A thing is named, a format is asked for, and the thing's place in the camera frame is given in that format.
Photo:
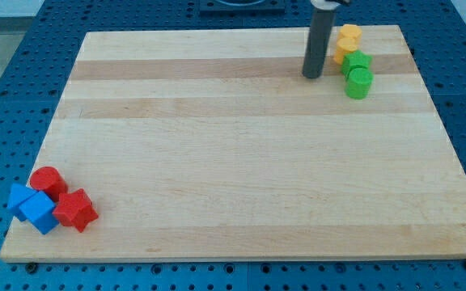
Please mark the red star block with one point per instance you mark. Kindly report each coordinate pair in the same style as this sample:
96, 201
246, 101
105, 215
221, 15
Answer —
75, 210

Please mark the green cylinder block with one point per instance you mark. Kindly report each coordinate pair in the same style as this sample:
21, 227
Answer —
358, 83

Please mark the green star block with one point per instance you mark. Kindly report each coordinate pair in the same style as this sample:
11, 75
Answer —
355, 60

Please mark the red cylinder block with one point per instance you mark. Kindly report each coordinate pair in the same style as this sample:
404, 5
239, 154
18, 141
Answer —
49, 181

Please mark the yellow hexagon block rear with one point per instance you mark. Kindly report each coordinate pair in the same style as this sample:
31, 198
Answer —
351, 31

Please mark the light wooden board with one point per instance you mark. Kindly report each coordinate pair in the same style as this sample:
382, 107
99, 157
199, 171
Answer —
210, 145

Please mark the blue cube block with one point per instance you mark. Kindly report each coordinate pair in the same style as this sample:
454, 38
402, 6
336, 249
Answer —
38, 210

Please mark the blue triangle block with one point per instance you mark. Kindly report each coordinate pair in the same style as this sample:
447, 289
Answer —
18, 195

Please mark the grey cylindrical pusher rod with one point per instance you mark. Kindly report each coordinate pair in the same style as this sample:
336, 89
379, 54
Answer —
322, 19

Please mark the yellow block front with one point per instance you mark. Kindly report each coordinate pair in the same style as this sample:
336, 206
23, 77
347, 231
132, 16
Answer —
344, 46

